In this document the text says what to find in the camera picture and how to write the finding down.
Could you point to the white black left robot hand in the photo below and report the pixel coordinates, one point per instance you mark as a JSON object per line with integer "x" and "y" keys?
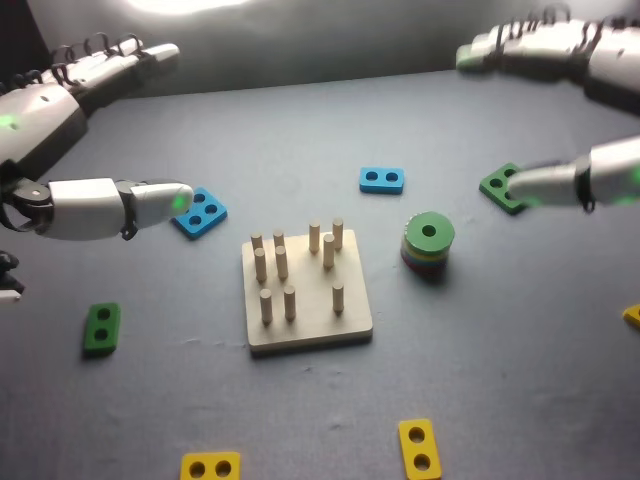
{"x": 35, "y": 115}

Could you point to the grey table cloth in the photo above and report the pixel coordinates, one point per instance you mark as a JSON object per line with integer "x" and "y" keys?
{"x": 320, "y": 400}

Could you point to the wooden peg board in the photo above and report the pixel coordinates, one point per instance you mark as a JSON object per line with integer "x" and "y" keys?
{"x": 310, "y": 320}

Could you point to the yellow two-hole block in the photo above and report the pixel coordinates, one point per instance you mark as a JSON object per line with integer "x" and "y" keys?
{"x": 407, "y": 450}
{"x": 210, "y": 457}

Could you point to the green four-hole block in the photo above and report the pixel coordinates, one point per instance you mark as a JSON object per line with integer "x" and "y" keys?
{"x": 492, "y": 193}

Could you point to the blue two-hole block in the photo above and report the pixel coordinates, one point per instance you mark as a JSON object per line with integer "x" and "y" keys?
{"x": 381, "y": 188}

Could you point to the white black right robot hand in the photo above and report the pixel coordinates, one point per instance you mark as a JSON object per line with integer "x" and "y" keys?
{"x": 615, "y": 55}

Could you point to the stack of coloured rings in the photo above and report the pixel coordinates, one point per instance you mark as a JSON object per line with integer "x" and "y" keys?
{"x": 440, "y": 239}

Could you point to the green two-hole block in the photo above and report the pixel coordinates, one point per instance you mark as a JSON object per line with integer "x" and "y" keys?
{"x": 113, "y": 325}

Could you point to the blue four-hole block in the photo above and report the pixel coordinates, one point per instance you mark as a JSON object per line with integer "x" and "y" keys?
{"x": 187, "y": 227}

